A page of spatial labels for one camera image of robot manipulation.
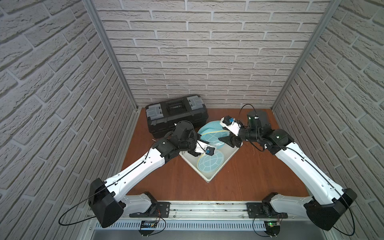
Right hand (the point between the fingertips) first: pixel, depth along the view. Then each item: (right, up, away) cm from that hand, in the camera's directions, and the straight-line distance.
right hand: (225, 131), depth 70 cm
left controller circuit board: (-38, -47, +2) cm, 61 cm away
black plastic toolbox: (-36, +7, +21) cm, 42 cm away
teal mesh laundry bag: (-5, -19, +15) cm, 24 cm away
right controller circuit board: (+23, -47, 0) cm, 52 cm away
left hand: (-8, -3, +2) cm, 9 cm away
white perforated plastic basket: (+5, -14, +17) cm, 23 cm away
